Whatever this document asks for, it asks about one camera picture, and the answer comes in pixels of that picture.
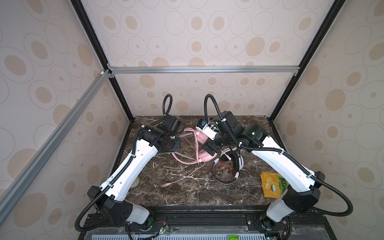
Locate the left black corner post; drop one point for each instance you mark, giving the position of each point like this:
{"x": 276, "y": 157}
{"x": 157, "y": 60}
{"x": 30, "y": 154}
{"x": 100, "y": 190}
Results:
{"x": 98, "y": 49}

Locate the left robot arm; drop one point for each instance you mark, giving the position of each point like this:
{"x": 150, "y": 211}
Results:
{"x": 110, "y": 197}

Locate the pink headset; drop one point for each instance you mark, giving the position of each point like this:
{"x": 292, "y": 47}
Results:
{"x": 201, "y": 155}

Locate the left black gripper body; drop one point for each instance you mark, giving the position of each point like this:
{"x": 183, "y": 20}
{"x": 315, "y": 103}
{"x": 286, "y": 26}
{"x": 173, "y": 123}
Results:
{"x": 173, "y": 144}

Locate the horizontal aluminium rail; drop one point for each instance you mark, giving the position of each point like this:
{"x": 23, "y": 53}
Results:
{"x": 205, "y": 69}

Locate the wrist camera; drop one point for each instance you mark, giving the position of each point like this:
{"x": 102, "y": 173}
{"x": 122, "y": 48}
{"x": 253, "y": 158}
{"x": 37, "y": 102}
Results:
{"x": 204, "y": 131}
{"x": 170, "y": 125}

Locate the yellow snack bag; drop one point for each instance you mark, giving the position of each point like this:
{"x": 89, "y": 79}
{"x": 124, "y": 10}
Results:
{"x": 273, "y": 184}

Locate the right black corner post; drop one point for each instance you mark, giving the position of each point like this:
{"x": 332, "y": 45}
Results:
{"x": 324, "y": 28}

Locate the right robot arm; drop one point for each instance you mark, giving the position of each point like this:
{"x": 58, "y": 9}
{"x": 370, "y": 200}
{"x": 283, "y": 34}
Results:
{"x": 303, "y": 191}

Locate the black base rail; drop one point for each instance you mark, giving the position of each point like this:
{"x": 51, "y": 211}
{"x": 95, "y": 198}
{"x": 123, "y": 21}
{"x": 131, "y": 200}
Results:
{"x": 217, "y": 223}

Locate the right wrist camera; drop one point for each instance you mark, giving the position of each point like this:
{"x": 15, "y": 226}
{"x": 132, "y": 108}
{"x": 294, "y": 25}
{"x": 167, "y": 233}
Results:
{"x": 204, "y": 131}

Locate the left diagonal aluminium rail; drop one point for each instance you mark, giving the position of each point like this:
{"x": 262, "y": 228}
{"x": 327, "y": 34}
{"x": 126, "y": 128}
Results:
{"x": 21, "y": 184}

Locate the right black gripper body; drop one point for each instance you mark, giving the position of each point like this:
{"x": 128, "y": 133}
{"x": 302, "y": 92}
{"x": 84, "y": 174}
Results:
{"x": 219, "y": 141}

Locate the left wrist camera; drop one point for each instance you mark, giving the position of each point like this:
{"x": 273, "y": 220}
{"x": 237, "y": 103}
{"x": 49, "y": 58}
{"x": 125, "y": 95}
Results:
{"x": 170, "y": 125}

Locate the black corner post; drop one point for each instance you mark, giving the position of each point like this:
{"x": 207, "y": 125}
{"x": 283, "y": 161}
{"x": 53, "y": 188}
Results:
{"x": 98, "y": 49}
{"x": 324, "y": 28}

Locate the white black headphones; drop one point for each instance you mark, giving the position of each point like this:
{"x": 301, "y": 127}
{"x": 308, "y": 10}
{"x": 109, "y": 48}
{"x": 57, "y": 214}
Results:
{"x": 226, "y": 168}

